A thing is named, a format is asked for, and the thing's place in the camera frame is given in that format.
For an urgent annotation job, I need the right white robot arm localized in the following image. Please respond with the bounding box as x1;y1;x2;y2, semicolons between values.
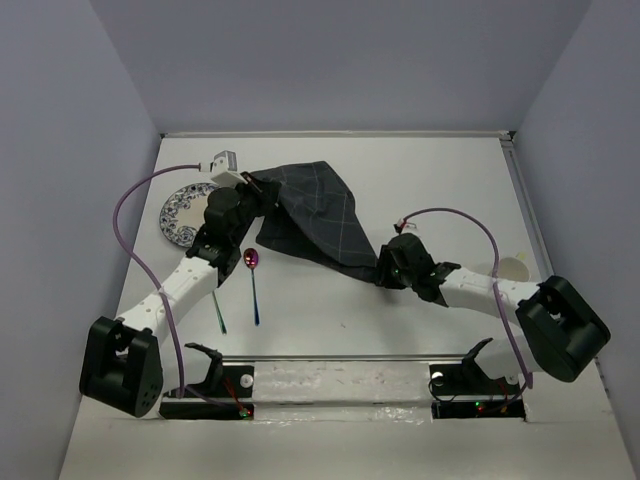
376;233;611;392

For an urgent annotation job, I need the pale yellow paper cup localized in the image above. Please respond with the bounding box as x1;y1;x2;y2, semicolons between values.
473;252;531;282

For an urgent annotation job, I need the iridescent spoon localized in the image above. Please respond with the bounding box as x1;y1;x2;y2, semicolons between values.
243;248;261;326

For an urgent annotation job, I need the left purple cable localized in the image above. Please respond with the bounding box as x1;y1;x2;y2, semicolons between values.
112;160;251;416

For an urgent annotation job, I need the iridescent fork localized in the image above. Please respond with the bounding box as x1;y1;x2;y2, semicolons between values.
212;290;228;336

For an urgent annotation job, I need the dark checked cloth napkin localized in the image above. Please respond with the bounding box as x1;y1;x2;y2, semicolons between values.
252;161;377;284

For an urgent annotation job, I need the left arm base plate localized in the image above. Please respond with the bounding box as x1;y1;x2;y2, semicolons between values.
158;342;255;421

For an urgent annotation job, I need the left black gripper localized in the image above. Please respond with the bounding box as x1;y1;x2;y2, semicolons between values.
227;172;281;246

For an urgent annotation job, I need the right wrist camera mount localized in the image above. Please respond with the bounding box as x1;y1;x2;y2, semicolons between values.
394;218;420;236

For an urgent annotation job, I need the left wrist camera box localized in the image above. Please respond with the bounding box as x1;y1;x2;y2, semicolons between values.
204;150;244;187

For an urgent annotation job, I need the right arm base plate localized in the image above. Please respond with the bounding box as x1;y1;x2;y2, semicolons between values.
427;338;526;420

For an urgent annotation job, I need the blue floral plate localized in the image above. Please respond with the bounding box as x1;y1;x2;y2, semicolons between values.
159;183;217;249

